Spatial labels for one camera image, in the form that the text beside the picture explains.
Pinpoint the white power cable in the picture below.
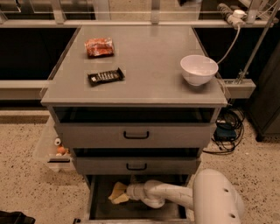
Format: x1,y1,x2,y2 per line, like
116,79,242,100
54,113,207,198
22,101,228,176
216,24,242,66

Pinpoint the white power strip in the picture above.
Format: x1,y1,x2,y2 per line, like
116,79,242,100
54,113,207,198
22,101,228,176
217,3,247,29

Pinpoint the black cable bundle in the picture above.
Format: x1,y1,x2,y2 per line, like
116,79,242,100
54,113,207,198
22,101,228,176
202,106,246,156

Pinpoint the white bowl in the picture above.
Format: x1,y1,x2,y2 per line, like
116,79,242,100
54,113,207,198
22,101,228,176
180,55,219,86

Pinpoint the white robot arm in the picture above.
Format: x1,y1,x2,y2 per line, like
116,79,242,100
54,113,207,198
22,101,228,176
108,169,245,224

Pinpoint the grey top drawer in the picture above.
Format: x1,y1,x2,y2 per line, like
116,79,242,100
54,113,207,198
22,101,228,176
54,123,216,148

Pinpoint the grey open bottom drawer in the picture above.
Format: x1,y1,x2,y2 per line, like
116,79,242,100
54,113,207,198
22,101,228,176
86,175,194,224

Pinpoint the black bag on floor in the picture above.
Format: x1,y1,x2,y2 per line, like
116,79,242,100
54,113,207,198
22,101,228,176
0,211,36,224

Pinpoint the grey middle drawer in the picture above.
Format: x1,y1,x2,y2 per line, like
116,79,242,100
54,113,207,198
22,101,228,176
74,157,201,175

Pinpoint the white cup in bin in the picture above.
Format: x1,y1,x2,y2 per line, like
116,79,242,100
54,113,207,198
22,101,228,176
54,137,61,146

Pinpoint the red snack bag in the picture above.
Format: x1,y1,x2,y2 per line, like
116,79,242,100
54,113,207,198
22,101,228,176
85,38,114,57

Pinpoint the orange ball in bin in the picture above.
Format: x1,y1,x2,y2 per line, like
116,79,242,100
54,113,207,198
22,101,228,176
57,146,67,155

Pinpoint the blue electronics box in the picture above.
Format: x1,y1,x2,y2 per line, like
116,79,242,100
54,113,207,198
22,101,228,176
213,127,236,142

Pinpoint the clear plastic storage bin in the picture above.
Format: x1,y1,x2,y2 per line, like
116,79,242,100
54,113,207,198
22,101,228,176
32,117,74,172

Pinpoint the grey drawer cabinet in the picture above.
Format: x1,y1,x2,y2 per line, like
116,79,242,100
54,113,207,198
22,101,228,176
40,25,228,224

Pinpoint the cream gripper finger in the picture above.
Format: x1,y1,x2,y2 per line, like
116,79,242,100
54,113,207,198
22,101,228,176
111,193,130,205

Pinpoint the black chocolate bar wrapper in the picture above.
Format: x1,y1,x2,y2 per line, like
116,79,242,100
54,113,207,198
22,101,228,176
87,68,125,86

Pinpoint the dark grey side cabinet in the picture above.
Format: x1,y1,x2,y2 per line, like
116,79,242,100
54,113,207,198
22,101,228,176
248,41,280,142

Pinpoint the yellow sponge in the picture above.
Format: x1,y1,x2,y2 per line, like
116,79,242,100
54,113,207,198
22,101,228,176
108,182,127,201

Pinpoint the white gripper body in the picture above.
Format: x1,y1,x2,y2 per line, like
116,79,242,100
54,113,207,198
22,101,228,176
126,183,146,200

